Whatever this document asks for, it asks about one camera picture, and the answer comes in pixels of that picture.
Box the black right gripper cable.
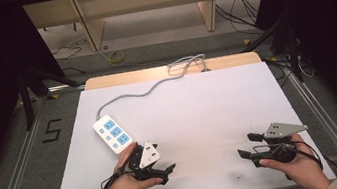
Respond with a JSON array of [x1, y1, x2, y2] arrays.
[[279, 134, 337, 189]]

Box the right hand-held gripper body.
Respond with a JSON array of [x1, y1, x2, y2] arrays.
[[247, 116, 314, 169]]

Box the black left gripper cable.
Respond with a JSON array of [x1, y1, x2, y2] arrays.
[[96, 153, 139, 189]]

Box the grey power strip cable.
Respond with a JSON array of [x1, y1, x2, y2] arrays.
[[89, 53, 213, 120]]

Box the thin black floor cable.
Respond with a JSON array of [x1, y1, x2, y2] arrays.
[[50, 42, 88, 79]]

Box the black cable bundle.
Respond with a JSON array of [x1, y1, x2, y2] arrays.
[[213, 0, 265, 40]]

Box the black metal stand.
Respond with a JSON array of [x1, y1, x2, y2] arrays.
[[15, 56, 85, 132], [239, 13, 307, 92]]

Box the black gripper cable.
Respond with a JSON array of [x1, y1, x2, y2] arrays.
[[279, 134, 337, 189], [96, 153, 139, 189]]

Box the person's left hand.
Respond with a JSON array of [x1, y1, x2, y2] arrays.
[[98, 139, 165, 189]]

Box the white power strip blue sockets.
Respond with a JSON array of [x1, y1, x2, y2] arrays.
[[90, 111, 136, 159]]

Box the white thin cable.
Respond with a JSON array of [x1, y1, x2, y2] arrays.
[[296, 52, 318, 81]]

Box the person's right hand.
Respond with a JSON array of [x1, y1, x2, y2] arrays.
[[255, 129, 334, 189]]

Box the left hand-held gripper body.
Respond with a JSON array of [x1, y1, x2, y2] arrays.
[[124, 137, 166, 184]]

